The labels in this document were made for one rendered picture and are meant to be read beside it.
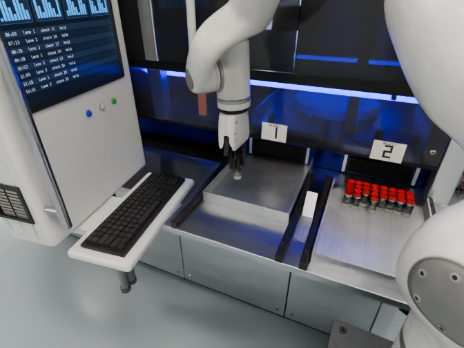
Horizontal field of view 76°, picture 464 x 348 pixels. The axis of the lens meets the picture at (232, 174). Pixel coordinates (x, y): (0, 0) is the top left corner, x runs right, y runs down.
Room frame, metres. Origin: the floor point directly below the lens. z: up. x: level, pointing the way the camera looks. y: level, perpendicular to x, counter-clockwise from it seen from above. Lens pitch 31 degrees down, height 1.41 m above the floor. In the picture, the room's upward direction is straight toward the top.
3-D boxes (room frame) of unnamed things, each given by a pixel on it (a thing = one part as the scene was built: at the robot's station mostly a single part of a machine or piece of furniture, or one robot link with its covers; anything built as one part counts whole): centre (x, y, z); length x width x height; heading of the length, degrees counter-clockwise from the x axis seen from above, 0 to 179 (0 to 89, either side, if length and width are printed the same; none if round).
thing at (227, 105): (0.73, -0.01, 1.18); 0.09 x 0.08 x 0.03; 153
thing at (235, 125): (0.73, -0.01, 1.11); 0.10 x 0.08 x 0.11; 153
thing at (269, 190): (0.82, -0.10, 0.90); 0.34 x 0.26 x 0.04; 156
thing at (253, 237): (0.69, -0.23, 0.87); 0.70 x 0.48 x 0.02; 66
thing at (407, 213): (0.68, -0.41, 0.91); 0.18 x 0.02 x 0.05; 66
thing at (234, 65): (0.73, 0.00, 1.26); 0.09 x 0.08 x 0.13; 119
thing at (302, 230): (0.61, -0.20, 0.91); 0.14 x 0.03 x 0.06; 157
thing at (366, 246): (0.58, -0.37, 0.90); 0.34 x 0.26 x 0.04; 156
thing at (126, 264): (0.78, 0.34, 0.79); 0.45 x 0.28 x 0.03; 164
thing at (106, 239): (0.77, 0.30, 0.82); 0.40 x 0.14 x 0.02; 164
